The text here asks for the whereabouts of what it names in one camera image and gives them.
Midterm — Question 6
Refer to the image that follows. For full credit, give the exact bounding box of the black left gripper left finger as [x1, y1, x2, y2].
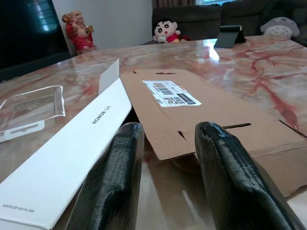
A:
[67, 122, 145, 230]

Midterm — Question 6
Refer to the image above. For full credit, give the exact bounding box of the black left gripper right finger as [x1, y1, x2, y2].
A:
[194, 121, 306, 230]

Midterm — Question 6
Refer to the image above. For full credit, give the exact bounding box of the white Honor gift box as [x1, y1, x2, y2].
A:
[0, 58, 133, 230]

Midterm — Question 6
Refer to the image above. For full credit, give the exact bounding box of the flattened brown cardboard box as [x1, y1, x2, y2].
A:
[119, 69, 307, 198]

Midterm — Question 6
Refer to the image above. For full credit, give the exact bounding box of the clear plastic blister packaging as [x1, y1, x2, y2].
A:
[0, 85, 67, 144]

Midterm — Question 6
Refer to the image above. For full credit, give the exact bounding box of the large black phone stand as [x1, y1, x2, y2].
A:
[213, 25, 247, 49]

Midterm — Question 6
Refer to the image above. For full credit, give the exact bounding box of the red laughing Buddha figurine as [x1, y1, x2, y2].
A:
[61, 9, 98, 55]

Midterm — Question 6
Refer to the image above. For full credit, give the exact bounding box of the Shin-chan plush doll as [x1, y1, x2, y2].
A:
[153, 18, 190, 44]

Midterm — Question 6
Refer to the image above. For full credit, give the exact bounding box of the grey Totoro plush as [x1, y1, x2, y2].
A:
[260, 16, 300, 40]

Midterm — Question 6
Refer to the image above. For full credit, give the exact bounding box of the dark brown sofa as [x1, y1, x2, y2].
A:
[141, 0, 307, 47]

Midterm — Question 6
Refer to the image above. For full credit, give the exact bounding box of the black television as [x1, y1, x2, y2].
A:
[0, 0, 72, 82]

